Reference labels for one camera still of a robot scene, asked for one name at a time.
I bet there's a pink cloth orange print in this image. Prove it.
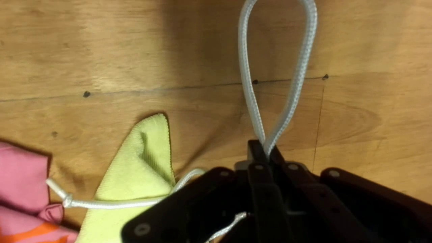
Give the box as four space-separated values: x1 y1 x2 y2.
0 141 77 243

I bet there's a yellow-green cloth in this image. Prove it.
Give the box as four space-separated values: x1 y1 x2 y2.
76 113 176 243

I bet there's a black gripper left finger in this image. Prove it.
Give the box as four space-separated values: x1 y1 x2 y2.
248 140 270 181

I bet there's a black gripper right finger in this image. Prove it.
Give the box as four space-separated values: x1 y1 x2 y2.
269 147 297 181

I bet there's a white rope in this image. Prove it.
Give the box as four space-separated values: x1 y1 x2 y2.
45 0 319 243

